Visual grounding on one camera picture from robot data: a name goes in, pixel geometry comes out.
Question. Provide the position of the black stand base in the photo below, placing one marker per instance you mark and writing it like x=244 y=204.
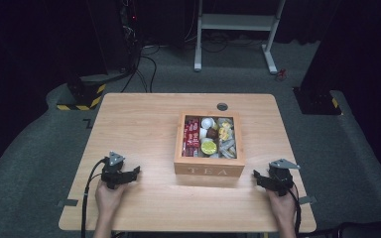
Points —
x=316 y=100

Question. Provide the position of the brown capsule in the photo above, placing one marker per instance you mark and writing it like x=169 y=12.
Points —
x=212 y=133

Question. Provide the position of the wooden tea box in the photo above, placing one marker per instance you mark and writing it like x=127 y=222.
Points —
x=208 y=167

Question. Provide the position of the yellow lid capsule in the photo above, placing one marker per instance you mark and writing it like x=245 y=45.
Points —
x=209 y=147

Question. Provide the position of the yellow sachets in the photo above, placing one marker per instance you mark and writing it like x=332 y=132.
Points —
x=224 y=131

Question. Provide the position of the grey table grommet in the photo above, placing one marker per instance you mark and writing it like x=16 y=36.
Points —
x=222 y=106

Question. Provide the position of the stack of red sachets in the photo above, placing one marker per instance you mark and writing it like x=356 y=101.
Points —
x=191 y=137

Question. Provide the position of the white metal stand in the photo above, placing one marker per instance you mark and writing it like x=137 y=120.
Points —
x=234 y=22

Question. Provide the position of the black yellow striped base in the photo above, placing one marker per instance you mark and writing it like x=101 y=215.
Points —
x=89 y=95

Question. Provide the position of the person's right hand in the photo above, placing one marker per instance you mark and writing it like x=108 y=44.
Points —
x=282 y=205

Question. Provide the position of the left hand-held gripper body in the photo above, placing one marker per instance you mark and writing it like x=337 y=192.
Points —
x=111 y=172

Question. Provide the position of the red floor item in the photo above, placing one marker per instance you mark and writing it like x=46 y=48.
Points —
x=281 y=75

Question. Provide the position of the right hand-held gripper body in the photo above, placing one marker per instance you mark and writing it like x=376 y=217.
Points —
x=280 y=177

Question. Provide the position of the person's left hand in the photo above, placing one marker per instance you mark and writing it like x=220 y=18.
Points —
x=107 y=198

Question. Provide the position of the white creamer capsule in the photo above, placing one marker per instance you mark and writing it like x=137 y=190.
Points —
x=205 y=140
x=207 y=123
x=203 y=133

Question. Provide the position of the pile of clear sachets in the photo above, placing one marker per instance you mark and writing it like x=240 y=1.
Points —
x=228 y=147

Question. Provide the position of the grey tape strip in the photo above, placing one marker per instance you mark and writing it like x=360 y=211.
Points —
x=67 y=202
x=307 y=200

